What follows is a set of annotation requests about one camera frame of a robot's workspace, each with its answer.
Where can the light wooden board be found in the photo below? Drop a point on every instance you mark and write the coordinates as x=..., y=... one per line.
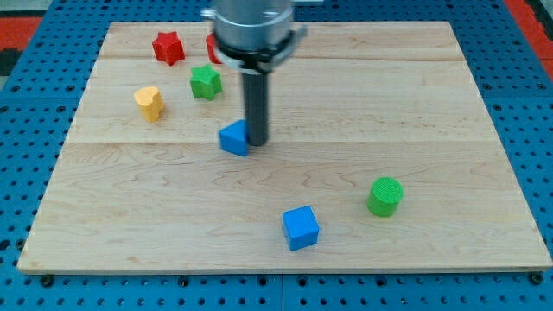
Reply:
x=357, y=101

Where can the blue triangle block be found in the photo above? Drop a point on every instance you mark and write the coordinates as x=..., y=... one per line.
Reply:
x=233, y=138

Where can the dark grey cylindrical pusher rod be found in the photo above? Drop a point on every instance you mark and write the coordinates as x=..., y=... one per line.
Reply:
x=255, y=88

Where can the red block behind arm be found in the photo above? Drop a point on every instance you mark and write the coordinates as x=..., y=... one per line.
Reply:
x=211, y=49

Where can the blue cube block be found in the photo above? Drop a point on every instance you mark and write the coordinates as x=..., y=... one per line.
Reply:
x=300, y=227

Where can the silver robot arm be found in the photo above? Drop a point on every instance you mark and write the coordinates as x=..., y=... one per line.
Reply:
x=254, y=37

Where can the green cylinder block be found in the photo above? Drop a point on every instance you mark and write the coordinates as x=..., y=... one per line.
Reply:
x=385, y=195

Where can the red star block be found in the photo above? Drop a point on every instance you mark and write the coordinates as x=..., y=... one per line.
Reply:
x=168, y=48

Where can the green star block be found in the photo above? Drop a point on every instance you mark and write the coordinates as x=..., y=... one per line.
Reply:
x=205, y=82

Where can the yellow heart block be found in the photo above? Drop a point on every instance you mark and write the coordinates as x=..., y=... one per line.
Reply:
x=150, y=103

